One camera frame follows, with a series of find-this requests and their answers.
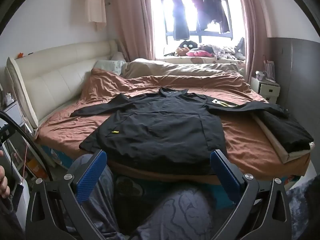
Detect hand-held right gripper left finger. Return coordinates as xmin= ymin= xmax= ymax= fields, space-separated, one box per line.
xmin=25 ymin=149 xmax=130 ymax=240

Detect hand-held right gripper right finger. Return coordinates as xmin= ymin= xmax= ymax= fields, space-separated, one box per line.
xmin=210 ymin=149 xmax=294 ymax=240

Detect black jacket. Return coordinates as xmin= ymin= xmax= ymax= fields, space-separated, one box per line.
xmin=70 ymin=87 xmax=292 ymax=174

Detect folded black clothes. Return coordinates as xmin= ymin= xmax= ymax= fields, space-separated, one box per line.
xmin=257 ymin=102 xmax=315 ymax=154

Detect pile of clothes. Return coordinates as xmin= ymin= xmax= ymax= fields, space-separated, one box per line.
xmin=200 ymin=37 xmax=245 ymax=60

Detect hanging dark clothes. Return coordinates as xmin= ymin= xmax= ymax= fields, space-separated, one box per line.
xmin=160 ymin=0 xmax=234 ymax=43

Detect person's left hand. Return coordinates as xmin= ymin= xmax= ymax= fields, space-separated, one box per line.
xmin=0 ymin=150 xmax=11 ymax=199

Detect person's left leg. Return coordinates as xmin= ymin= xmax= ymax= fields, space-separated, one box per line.
xmin=72 ymin=154 xmax=125 ymax=240

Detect person's leg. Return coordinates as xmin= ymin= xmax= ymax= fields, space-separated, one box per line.
xmin=72 ymin=154 xmax=125 ymax=240
xmin=127 ymin=187 xmax=220 ymax=240

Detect brown bed blanket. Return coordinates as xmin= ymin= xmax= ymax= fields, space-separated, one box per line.
xmin=35 ymin=67 xmax=312 ymax=183

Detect folded cream blanket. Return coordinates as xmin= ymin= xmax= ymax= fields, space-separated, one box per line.
xmin=251 ymin=112 xmax=315 ymax=164

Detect person's right leg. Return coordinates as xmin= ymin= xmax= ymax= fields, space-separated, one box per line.
xmin=127 ymin=187 xmax=220 ymax=240

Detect blue printed bed sheet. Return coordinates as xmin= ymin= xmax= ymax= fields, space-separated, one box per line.
xmin=37 ymin=144 xmax=310 ymax=209

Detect grey shaggy rug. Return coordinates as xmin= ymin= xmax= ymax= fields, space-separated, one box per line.
xmin=285 ymin=177 xmax=320 ymax=240

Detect white nightstand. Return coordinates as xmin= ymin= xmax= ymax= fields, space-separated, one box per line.
xmin=251 ymin=76 xmax=280 ymax=104

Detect white side table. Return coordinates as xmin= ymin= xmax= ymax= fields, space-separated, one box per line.
xmin=0 ymin=90 xmax=25 ymax=130

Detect cream padded headboard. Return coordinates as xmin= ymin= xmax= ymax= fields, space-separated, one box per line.
xmin=5 ymin=39 xmax=118 ymax=130

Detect pale green pillow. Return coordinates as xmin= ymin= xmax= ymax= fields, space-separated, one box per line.
xmin=94 ymin=52 xmax=125 ymax=75

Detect pink striped bag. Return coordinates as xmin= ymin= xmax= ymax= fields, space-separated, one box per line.
xmin=264 ymin=60 xmax=277 ymax=80

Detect beige duvet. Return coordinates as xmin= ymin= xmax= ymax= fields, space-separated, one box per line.
xmin=121 ymin=58 xmax=247 ymax=79

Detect grey wardrobe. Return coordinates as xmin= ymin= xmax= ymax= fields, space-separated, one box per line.
xmin=267 ymin=37 xmax=320 ymax=140

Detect pink plush toy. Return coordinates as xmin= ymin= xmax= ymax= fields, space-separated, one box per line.
xmin=186 ymin=50 xmax=213 ymax=58

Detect black plush toy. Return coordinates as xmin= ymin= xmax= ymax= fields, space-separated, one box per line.
xmin=179 ymin=40 xmax=199 ymax=51

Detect hanging dark garment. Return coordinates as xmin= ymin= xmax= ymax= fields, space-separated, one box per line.
xmin=171 ymin=0 xmax=190 ymax=40

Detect pink curtain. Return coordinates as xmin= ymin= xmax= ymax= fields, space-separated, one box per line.
xmin=110 ymin=0 xmax=155 ymax=62
xmin=235 ymin=0 xmax=272 ymax=83

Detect hanging dark garments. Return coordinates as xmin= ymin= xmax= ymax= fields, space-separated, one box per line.
xmin=197 ymin=0 xmax=230 ymax=34

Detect hanging cream cloth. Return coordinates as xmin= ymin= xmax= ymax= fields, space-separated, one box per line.
xmin=85 ymin=0 xmax=107 ymax=32

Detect black clamp mount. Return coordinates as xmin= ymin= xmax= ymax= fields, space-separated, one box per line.
xmin=0 ymin=124 xmax=10 ymax=143

